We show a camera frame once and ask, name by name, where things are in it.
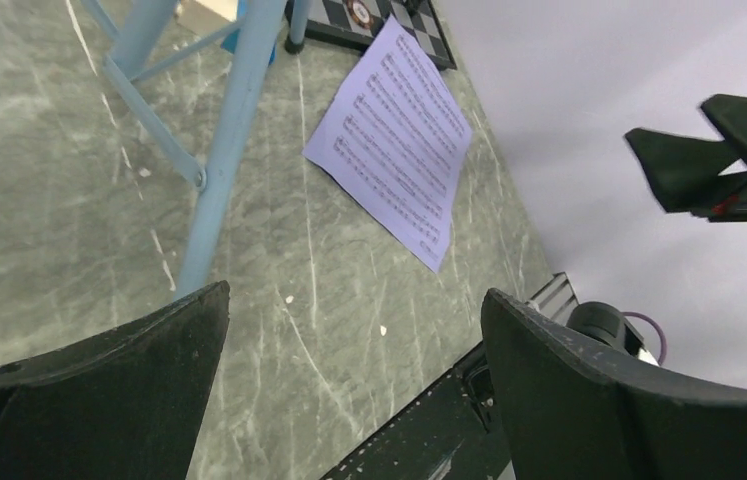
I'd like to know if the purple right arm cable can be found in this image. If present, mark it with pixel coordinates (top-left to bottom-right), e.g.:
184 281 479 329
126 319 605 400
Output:
621 311 668 367

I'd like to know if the poker chip on chessboard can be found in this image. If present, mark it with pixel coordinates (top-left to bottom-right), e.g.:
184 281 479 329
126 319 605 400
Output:
344 0 374 30

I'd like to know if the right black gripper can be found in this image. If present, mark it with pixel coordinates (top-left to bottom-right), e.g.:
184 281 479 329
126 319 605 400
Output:
624 94 747 223

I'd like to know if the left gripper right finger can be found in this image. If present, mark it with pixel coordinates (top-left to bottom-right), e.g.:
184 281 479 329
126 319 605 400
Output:
481 288 747 479

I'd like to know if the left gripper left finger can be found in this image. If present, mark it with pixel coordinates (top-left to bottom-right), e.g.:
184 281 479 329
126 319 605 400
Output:
0 281 230 479

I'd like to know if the black white chessboard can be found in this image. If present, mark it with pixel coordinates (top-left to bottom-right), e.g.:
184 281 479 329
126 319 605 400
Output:
303 0 457 71

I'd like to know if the sheet music page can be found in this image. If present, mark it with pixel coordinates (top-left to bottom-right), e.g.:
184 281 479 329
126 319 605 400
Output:
303 30 473 272

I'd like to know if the blue white block toy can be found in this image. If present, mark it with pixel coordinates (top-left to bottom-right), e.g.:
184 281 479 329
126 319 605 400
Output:
169 1 284 75

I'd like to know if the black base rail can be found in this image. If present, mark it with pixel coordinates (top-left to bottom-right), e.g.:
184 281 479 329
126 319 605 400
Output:
319 271 653 480

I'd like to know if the light blue music stand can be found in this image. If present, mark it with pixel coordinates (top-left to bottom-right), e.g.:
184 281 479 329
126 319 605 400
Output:
78 0 315 301

